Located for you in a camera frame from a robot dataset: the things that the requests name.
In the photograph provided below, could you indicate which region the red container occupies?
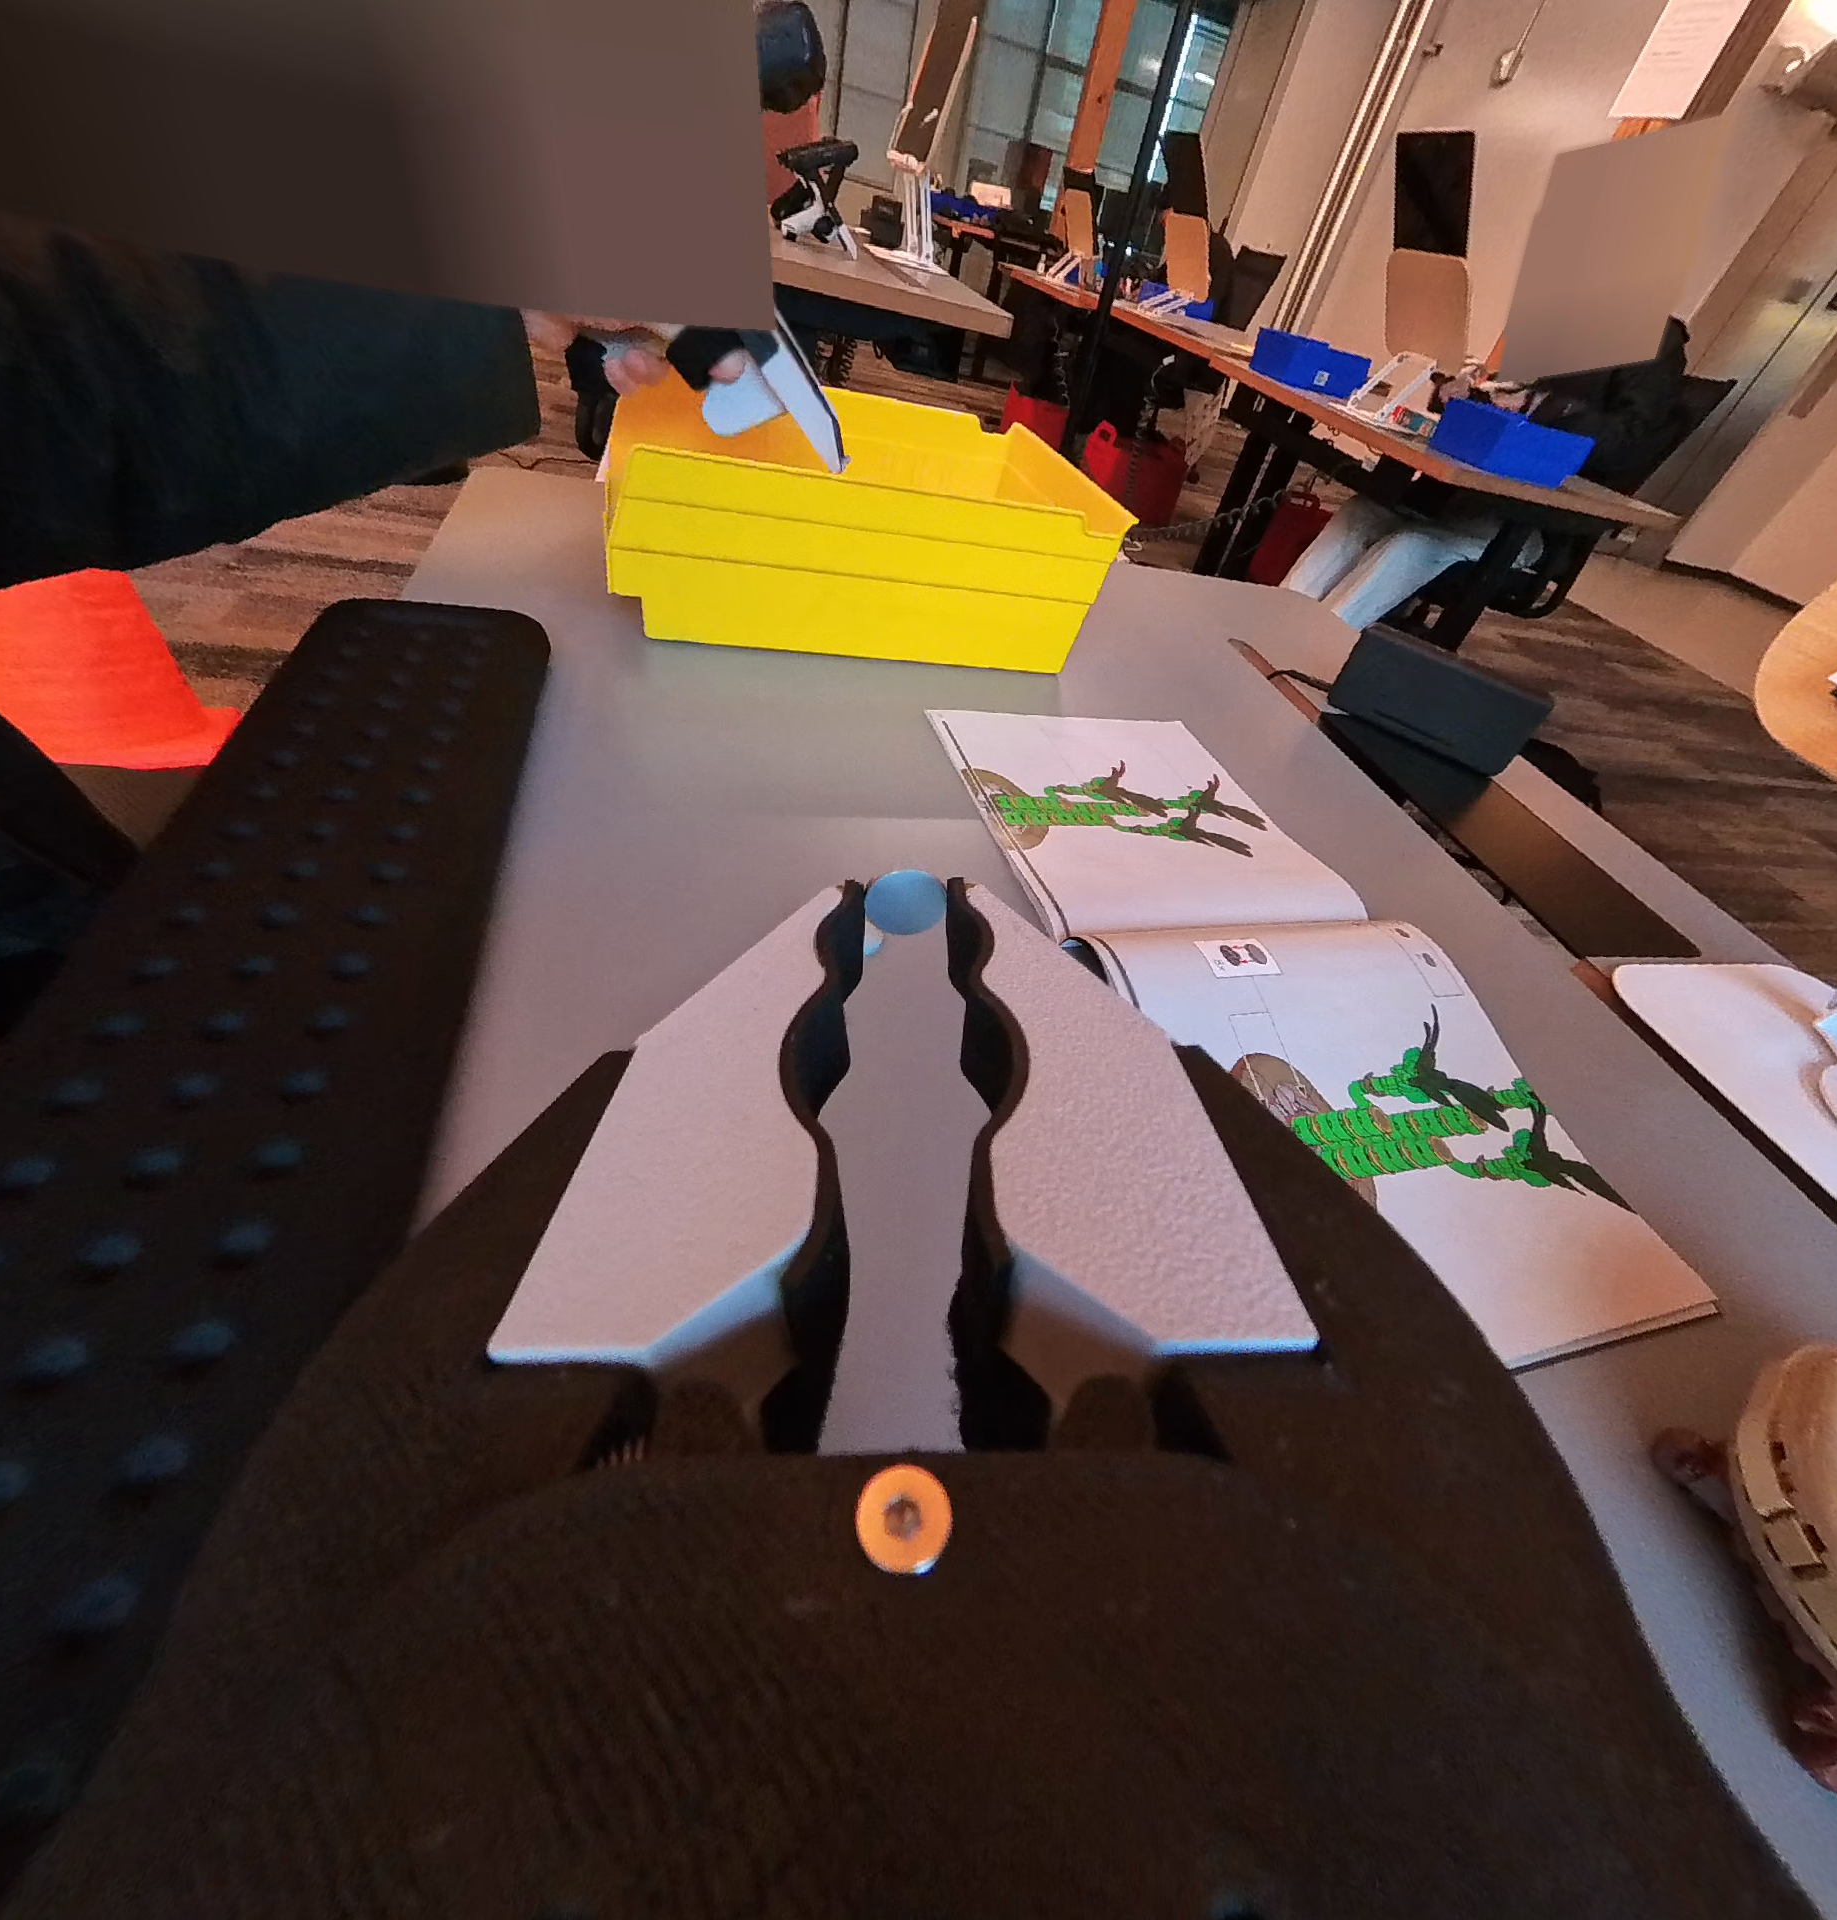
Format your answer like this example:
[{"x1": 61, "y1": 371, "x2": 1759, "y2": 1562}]
[
  {"x1": 1084, "y1": 420, "x2": 1192, "y2": 530},
  {"x1": 1245, "y1": 486, "x2": 1330, "y2": 589}
]

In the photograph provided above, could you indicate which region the long wooden office table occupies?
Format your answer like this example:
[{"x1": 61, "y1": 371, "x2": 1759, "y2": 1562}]
[{"x1": 999, "y1": 261, "x2": 1681, "y2": 535}]

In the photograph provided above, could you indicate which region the person's left hand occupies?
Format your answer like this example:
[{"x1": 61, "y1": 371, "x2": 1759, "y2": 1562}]
[{"x1": 520, "y1": 307, "x2": 710, "y2": 395}]

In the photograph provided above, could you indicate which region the person's left forearm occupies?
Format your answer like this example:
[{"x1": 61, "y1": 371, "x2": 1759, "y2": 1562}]
[{"x1": 0, "y1": 210, "x2": 544, "y2": 594}]

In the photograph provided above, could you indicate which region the white cardboard sheet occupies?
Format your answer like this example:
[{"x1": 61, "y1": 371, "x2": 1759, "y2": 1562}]
[{"x1": 1608, "y1": 958, "x2": 1837, "y2": 1164}]

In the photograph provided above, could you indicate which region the black power adapter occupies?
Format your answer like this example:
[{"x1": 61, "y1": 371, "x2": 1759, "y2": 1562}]
[{"x1": 1326, "y1": 628, "x2": 1557, "y2": 777}]

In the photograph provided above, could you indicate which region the open instruction booklet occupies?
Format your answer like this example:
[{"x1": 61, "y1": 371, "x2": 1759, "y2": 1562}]
[{"x1": 925, "y1": 708, "x2": 1721, "y2": 1374}]

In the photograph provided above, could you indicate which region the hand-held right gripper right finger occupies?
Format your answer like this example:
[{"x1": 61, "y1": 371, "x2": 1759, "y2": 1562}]
[{"x1": 945, "y1": 879, "x2": 1326, "y2": 1455}]

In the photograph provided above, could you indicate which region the black pole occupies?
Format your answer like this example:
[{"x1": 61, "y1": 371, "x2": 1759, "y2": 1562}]
[{"x1": 1095, "y1": 0, "x2": 1197, "y2": 437}]

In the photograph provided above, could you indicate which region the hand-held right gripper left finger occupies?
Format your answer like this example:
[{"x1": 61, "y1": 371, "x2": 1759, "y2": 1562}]
[{"x1": 486, "y1": 883, "x2": 867, "y2": 1455}]

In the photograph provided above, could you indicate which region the round wooden table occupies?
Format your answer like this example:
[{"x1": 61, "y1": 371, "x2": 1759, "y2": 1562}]
[{"x1": 1753, "y1": 557, "x2": 1837, "y2": 820}]

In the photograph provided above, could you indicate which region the beige office table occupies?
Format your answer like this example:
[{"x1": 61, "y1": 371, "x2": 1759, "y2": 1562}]
[{"x1": 766, "y1": 226, "x2": 1017, "y2": 346}]

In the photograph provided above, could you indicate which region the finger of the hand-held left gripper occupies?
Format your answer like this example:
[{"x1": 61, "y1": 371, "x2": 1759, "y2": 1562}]
[{"x1": 760, "y1": 320, "x2": 849, "y2": 479}]

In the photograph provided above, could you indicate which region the grey desk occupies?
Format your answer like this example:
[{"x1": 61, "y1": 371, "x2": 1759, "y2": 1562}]
[{"x1": 401, "y1": 464, "x2": 1837, "y2": 1920}]

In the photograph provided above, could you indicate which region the green bamboo brick model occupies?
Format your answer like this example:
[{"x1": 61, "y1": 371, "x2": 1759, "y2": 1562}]
[{"x1": 1651, "y1": 1342, "x2": 1837, "y2": 1798}]

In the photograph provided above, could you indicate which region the white wall notice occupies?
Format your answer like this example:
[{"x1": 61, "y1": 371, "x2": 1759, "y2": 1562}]
[{"x1": 1608, "y1": 0, "x2": 1754, "y2": 123}]

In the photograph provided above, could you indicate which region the orange plastic cone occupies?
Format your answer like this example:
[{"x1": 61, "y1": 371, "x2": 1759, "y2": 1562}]
[{"x1": 0, "y1": 571, "x2": 244, "y2": 775}]

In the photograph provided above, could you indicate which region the blue plastic bin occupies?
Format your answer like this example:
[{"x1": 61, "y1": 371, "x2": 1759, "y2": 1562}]
[
  {"x1": 1431, "y1": 398, "x2": 1596, "y2": 492},
  {"x1": 1251, "y1": 326, "x2": 1374, "y2": 400}
]

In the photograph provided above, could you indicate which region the yellow plastic bin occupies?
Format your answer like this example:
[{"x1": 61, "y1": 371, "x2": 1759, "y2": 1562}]
[{"x1": 602, "y1": 382, "x2": 1138, "y2": 676}]

